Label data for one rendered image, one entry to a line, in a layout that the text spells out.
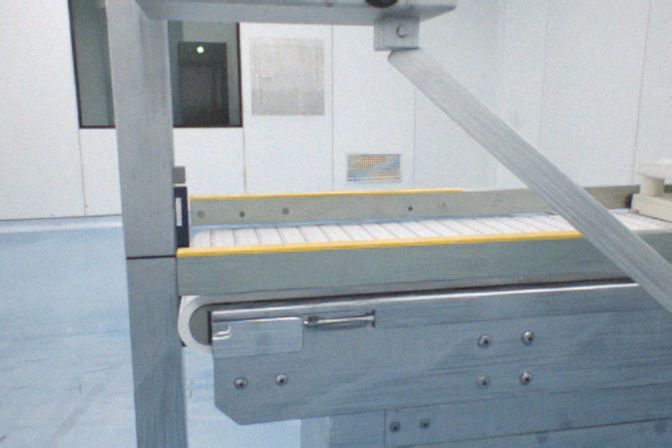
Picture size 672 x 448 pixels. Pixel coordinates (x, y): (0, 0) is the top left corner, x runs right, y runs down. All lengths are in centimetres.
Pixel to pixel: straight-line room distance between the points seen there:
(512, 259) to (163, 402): 49
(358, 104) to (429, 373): 550
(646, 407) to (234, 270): 44
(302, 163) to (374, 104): 91
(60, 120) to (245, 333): 530
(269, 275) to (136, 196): 32
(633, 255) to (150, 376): 57
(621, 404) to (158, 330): 52
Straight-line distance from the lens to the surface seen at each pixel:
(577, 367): 60
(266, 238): 68
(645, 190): 90
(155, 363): 81
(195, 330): 50
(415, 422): 60
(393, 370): 53
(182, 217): 75
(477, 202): 81
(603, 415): 69
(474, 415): 62
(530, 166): 47
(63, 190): 580
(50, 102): 575
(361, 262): 49
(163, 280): 78
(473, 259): 52
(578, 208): 47
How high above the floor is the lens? 109
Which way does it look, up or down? 11 degrees down
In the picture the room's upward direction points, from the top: straight up
